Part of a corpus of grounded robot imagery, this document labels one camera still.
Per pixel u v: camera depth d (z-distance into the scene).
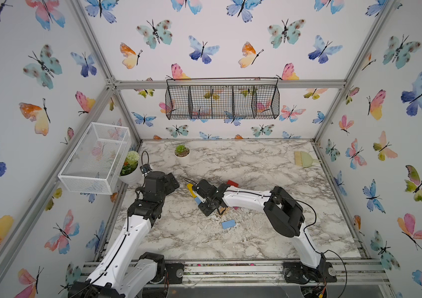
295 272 0.73
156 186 0.58
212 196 0.69
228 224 0.87
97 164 0.89
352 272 0.75
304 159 1.11
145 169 0.67
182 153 1.04
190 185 0.73
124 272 0.44
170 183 0.74
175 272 0.74
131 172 0.92
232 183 1.01
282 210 0.56
